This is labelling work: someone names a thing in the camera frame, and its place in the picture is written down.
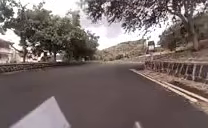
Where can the brown grassy hillside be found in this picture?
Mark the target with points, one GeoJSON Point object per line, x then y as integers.
{"type": "Point", "coordinates": [123, 50]}

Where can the dark grey asphalt road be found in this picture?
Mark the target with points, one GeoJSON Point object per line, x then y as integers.
{"type": "Point", "coordinates": [102, 90]}

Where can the roadside sign on pole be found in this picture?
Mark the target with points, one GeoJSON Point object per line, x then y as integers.
{"type": "Point", "coordinates": [151, 46]}

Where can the row of trees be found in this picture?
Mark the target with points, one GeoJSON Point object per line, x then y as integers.
{"type": "Point", "coordinates": [48, 33]}

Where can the large overhanging tree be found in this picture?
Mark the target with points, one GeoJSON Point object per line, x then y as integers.
{"type": "Point", "coordinates": [148, 13]}

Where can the pale concrete kerb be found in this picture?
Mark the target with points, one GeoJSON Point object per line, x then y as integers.
{"type": "Point", "coordinates": [168, 87]}

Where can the dirt strip beside kerb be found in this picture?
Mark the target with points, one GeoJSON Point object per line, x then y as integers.
{"type": "Point", "coordinates": [188, 83]}

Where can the dry earth slope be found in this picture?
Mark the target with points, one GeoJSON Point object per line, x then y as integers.
{"type": "Point", "coordinates": [192, 53]}

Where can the pale building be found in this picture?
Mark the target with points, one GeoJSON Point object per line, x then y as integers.
{"type": "Point", "coordinates": [1, 50]}

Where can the low stone verge wall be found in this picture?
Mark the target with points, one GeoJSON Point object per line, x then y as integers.
{"type": "Point", "coordinates": [22, 67]}

